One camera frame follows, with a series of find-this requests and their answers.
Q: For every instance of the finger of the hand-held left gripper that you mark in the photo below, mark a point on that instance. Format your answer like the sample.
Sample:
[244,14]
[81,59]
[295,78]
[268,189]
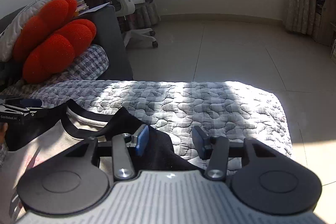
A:
[31,103]
[34,111]

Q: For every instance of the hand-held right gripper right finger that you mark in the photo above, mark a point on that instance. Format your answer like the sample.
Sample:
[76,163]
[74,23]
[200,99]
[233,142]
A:
[200,144]

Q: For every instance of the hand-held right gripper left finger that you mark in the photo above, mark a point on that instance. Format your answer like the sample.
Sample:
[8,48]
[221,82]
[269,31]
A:
[142,140]

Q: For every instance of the cream shirt with black sleeves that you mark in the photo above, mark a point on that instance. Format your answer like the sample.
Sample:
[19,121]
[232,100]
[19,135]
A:
[52,145]

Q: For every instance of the person's left hand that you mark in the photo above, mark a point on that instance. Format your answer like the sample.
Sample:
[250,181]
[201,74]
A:
[3,132]

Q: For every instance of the grey plaid quilted blanket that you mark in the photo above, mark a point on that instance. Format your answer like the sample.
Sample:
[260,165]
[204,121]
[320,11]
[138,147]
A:
[189,108]

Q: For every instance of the red flower-shaped cushion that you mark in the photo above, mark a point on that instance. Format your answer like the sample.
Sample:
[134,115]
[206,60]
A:
[52,43]

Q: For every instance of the white printed pillow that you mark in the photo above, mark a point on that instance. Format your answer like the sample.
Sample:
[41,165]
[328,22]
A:
[15,22]

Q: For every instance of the white paper sheet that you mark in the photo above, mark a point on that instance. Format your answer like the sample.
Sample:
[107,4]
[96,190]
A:
[97,7]

